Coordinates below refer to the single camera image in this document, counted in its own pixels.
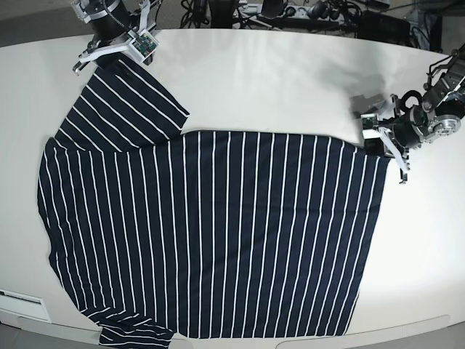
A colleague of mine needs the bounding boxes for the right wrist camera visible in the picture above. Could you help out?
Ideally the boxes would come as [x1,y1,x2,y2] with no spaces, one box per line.
[129,30,158,65]

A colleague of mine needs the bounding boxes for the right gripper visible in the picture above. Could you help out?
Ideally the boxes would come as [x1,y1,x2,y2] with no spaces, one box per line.
[72,0,155,75]

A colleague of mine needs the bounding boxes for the white label sticker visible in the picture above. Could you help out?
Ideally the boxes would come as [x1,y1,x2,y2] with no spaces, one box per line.
[0,289,51,323]

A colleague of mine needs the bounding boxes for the navy white striped T-shirt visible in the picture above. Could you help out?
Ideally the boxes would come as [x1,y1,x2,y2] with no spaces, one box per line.
[37,57,389,348]

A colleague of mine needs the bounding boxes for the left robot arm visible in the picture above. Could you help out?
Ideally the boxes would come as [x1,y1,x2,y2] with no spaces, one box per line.
[376,47,464,184]

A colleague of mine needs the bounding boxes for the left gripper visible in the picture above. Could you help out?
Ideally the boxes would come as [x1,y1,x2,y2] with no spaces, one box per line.
[377,108,427,184]

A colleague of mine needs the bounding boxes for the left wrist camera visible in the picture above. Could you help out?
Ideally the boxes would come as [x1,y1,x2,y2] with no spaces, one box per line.
[361,113,384,156]

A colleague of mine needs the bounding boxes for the black equipment box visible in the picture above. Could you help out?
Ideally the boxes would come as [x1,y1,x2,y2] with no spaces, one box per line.
[356,11,412,47]

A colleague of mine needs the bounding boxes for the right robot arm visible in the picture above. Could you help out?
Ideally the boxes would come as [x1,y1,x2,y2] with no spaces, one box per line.
[71,0,159,74]

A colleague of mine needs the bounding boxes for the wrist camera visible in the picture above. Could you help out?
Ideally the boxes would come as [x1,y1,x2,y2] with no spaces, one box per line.
[361,113,384,156]
[129,30,158,65]

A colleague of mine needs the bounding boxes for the white power strip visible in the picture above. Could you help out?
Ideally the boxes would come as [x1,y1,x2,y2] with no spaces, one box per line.
[254,1,344,22]

